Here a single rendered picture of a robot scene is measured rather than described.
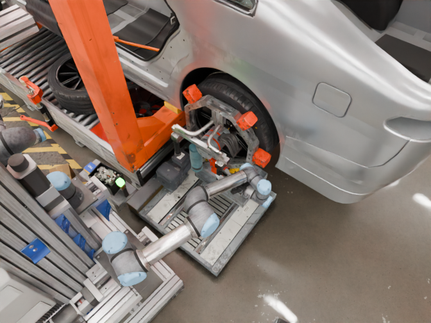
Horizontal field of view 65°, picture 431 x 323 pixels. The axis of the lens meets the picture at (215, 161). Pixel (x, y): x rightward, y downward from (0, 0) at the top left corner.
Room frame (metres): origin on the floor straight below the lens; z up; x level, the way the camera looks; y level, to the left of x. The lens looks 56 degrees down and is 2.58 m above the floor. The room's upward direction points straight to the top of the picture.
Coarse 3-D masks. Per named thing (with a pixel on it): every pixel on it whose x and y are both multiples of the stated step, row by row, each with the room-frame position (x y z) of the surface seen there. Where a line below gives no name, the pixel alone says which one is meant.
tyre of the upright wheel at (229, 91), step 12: (204, 84) 1.54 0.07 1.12; (216, 84) 1.50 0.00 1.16; (228, 84) 1.48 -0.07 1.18; (240, 84) 1.48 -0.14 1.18; (216, 96) 1.45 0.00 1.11; (228, 96) 1.40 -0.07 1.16; (240, 96) 1.39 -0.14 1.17; (252, 96) 1.41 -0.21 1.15; (240, 108) 1.35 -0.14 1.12; (252, 108) 1.33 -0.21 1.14; (264, 108) 1.36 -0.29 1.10; (264, 120) 1.30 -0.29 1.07; (264, 132) 1.25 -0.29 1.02; (276, 132) 1.31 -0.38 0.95; (264, 144) 1.23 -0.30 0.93; (276, 144) 1.31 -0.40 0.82
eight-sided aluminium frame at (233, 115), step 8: (208, 96) 1.44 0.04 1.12; (192, 104) 1.46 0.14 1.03; (200, 104) 1.42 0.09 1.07; (208, 104) 1.38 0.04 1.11; (216, 104) 1.40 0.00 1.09; (224, 104) 1.38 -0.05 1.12; (192, 112) 1.52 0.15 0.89; (216, 112) 1.35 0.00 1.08; (224, 112) 1.32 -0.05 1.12; (232, 112) 1.31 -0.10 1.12; (192, 120) 1.52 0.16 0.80; (232, 120) 1.28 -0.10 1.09; (192, 128) 1.50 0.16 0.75; (240, 128) 1.25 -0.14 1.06; (248, 128) 1.26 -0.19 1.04; (200, 136) 1.49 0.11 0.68; (248, 136) 1.23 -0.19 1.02; (248, 144) 1.20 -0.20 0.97; (256, 144) 1.20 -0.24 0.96; (248, 152) 1.20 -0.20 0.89; (232, 160) 1.31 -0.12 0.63; (240, 160) 1.28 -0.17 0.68; (248, 160) 1.19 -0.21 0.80; (232, 168) 1.26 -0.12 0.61
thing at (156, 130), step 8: (160, 112) 1.71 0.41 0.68; (168, 112) 1.71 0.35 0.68; (184, 112) 1.73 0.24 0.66; (144, 120) 1.55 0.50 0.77; (152, 120) 1.58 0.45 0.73; (160, 120) 1.63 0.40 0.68; (168, 120) 1.63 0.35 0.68; (176, 120) 1.65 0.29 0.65; (184, 120) 1.72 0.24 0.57; (144, 128) 1.44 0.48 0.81; (152, 128) 1.49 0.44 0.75; (160, 128) 1.55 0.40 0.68; (168, 128) 1.58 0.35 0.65; (144, 136) 1.43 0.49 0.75; (152, 136) 1.48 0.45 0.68; (160, 136) 1.51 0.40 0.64; (168, 136) 1.57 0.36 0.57; (144, 144) 1.41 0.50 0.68; (152, 144) 1.44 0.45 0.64; (160, 144) 1.50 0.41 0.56; (152, 152) 1.43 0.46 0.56
